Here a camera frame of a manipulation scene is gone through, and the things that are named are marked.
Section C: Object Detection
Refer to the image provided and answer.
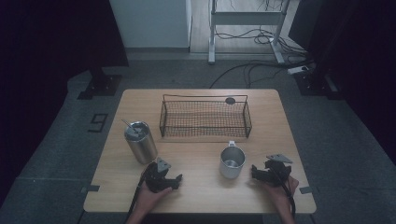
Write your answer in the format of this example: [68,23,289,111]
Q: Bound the dark curtain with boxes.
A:
[0,0,129,200]
[288,0,396,166]

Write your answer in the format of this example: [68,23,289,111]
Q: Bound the white desk frame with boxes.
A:
[207,0,292,65]

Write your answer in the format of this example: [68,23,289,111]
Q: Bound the white power strip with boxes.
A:
[287,64,310,76]

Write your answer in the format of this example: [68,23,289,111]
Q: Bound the long black floor cable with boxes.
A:
[208,60,312,90]

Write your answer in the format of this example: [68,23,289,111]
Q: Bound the left hand-held gripper cable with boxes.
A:
[125,167,151,224]

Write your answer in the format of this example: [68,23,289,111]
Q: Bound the metal mug with handle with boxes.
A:
[219,140,247,180]

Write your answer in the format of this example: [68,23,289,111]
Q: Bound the person's left hand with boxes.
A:
[135,186,174,215]

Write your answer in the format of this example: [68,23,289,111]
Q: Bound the metal straw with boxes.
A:
[120,119,138,132]

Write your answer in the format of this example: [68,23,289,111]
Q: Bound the black stand base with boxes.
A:
[293,69,344,101]
[77,66,123,101]

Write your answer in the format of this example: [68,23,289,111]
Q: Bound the dark wire basket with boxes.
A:
[159,93,253,139]

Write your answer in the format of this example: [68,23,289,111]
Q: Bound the steel tumbler with lid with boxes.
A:
[123,120,159,165]

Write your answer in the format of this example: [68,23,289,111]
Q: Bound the right hand-held gripper cable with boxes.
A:
[273,167,297,217]

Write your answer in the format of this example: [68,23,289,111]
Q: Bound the person's right hand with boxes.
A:
[261,175,300,216]

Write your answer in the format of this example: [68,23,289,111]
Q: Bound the hand-held gripper cable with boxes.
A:
[125,167,151,224]
[273,167,297,217]

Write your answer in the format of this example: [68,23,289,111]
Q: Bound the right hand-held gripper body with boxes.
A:
[263,153,293,188]

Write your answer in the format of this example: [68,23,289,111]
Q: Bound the white cabinet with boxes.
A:
[108,0,193,49]

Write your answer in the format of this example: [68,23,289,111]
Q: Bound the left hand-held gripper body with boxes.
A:
[143,157,176,193]

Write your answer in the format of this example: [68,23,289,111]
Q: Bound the tangled floor cables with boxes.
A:
[214,26,309,59]

